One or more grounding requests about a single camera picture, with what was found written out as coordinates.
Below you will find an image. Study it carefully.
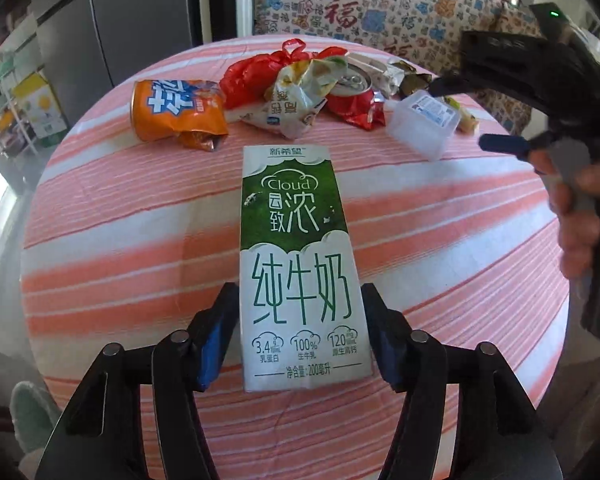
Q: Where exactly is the patterned folded paper box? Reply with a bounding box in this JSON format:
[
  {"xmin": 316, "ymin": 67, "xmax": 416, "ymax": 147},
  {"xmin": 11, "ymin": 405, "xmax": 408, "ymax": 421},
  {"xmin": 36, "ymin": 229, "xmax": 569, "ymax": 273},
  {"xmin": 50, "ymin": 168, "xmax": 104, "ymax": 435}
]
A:
[{"xmin": 347, "ymin": 52, "xmax": 406, "ymax": 98}]

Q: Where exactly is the crushed red soda can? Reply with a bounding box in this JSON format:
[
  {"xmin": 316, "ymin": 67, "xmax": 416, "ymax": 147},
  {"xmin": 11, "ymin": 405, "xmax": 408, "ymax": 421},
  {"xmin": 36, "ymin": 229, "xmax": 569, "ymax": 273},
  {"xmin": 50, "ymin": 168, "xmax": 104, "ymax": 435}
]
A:
[{"xmin": 325, "ymin": 67, "xmax": 387, "ymax": 132}]

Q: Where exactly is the clear plastic box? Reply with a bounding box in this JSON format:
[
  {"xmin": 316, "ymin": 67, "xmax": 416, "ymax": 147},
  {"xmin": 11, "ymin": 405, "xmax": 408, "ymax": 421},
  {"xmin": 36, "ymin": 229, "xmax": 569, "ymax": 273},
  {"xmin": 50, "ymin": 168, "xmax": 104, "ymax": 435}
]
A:
[{"xmin": 385, "ymin": 91, "xmax": 462, "ymax": 162}]

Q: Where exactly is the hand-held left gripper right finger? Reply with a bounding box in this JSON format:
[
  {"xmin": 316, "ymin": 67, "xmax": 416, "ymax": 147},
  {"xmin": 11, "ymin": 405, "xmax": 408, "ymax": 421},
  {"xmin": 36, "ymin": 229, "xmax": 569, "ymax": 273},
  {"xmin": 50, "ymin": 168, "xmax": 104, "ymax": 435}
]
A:
[{"xmin": 360, "ymin": 282, "xmax": 563, "ymax": 480}]

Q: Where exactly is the white crumpled snack wrapper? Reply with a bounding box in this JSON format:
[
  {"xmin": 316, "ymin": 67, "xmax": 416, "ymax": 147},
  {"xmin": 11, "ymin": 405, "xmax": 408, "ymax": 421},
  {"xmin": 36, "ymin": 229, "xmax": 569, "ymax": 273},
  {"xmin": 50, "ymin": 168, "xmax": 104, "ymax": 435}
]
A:
[{"xmin": 240, "ymin": 47, "xmax": 348, "ymax": 140}]

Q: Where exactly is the metal storage shelf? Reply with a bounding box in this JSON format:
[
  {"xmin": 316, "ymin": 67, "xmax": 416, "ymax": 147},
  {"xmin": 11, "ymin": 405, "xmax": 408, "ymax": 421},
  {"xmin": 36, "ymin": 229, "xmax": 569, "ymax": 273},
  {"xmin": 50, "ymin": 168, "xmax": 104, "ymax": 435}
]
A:
[{"xmin": 0, "ymin": 10, "xmax": 71, "ymax": 161}]

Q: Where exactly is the green and white milk carton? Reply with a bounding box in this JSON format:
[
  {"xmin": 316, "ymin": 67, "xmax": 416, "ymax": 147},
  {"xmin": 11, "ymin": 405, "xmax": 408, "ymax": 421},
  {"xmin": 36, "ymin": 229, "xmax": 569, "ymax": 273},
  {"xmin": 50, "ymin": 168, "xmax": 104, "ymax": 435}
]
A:
[{"xmin": 239, "ymin": 145, "xmax": 373, "ymax": 393}]

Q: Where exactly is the red plastic bag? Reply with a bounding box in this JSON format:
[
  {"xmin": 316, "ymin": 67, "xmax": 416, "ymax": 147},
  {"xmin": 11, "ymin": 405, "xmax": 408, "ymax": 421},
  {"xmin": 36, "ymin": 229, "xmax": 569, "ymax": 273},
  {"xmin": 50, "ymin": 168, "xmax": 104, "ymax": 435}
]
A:
[{"xmin": 219, "ymin": 39, "xmax": 311, "ymax": 110}]

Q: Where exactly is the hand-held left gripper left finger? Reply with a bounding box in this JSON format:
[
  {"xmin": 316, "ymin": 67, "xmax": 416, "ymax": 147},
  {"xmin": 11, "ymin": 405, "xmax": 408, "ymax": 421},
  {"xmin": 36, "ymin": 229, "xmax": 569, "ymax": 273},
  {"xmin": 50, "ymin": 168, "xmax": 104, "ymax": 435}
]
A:
[{"xmin": 42, "ymin": 282, "xmax": 241, "ymax": 480}]

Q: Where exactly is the yellow and white cardboard box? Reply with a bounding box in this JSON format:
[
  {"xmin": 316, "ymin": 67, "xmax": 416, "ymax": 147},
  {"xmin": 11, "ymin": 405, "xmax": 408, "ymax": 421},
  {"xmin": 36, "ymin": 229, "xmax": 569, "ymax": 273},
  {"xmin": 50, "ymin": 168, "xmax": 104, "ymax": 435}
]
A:
[{"xmin": 10, "ymin": 72, "xmax": 68, "ymax": 141}]

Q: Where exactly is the orange snack bag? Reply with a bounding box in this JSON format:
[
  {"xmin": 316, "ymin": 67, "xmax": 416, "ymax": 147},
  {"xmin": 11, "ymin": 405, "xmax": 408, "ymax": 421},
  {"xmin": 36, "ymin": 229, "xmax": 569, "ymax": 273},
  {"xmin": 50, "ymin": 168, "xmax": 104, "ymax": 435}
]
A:
[{"xmin": 131, "ymin": 78, "xmax": 230, "ymax": 152}]

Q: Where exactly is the green slipper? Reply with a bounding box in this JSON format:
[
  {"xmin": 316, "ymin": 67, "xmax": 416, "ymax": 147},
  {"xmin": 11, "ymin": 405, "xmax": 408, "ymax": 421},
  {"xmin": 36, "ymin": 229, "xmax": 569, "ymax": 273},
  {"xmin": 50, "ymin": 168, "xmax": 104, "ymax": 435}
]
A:
[{"xmin": 10, "ymin": 381, "xmax": 63, "ymax": 453}]

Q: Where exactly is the grey refrigerator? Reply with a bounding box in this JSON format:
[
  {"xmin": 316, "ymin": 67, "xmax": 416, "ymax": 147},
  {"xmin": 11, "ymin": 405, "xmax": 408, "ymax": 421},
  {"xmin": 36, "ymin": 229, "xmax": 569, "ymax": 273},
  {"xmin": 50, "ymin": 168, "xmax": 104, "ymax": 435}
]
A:
[{"xmin": 30, "ymin": 0, "xmax": 203, "ymax": 126}]

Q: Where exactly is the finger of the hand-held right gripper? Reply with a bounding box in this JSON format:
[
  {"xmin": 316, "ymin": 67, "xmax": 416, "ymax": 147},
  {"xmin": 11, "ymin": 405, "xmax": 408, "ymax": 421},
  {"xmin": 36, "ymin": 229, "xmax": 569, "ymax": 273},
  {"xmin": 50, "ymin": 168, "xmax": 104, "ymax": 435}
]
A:
[
  {"xmin": 425, "ymin": 72, "xmax": 470, "ymax": 98},
  {"xmin": 480, "ymin": 133, "xmax": 556, "ymax": 162}
]

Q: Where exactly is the pink striped tablecloth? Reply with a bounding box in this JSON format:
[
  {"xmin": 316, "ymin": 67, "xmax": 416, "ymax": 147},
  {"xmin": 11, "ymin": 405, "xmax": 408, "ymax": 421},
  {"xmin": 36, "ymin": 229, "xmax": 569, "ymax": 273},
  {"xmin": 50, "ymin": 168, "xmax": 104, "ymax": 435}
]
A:
[{"xmin": 20, "ymin": 37, "xmax": 571, "ymax": 480}]

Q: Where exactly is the dark green crumpled wrapper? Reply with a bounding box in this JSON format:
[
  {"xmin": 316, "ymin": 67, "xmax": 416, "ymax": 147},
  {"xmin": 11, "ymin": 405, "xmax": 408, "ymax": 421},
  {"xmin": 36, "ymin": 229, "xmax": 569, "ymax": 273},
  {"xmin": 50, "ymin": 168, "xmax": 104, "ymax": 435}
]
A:
[{"xmin": 390, "ymin": 60, "xmax": 433, "ymax": 100}]

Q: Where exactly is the person's right hand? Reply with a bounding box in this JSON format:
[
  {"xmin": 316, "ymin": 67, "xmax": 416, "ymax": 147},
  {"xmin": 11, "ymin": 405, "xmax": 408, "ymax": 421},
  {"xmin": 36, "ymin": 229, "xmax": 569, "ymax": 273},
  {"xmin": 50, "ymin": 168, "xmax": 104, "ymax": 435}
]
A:
[{"xmin": 527, "ymin": 150, "xmax": 600, "ymax": 279}]

